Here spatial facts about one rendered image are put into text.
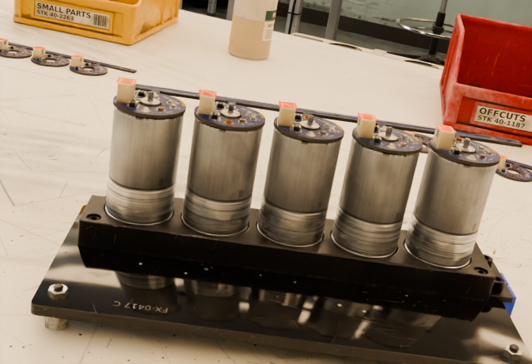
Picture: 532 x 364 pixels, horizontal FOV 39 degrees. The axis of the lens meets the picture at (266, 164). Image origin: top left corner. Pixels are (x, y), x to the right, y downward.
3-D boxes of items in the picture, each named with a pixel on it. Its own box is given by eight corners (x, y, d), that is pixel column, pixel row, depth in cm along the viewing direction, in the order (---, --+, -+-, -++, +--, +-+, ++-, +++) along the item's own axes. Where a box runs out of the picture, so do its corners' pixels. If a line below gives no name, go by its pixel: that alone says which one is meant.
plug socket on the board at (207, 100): (219, 116, 26) (222, 98, 25) (195, 113, 26) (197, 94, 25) (221, 109, 26) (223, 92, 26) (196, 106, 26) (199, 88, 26)
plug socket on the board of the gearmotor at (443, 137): (457, 152, 26) (462, 134, 26) (434, 148, 26) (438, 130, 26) (453, 144, 27) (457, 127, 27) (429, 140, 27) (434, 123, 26)
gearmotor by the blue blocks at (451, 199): (471, 293, 27) (509, 164, 25) (405, 283, 27) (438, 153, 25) (455, 259, 29) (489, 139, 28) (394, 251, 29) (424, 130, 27)
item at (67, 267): (473, 282, 31) (480, 258, 30) (530, 399, 24) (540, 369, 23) (81, 228, 30) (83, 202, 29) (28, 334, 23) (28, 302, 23)
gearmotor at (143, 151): (165, 251, 27) (181, 116, 25) (96, 241, 26) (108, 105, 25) (173, 220, 29) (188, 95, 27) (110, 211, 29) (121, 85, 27)
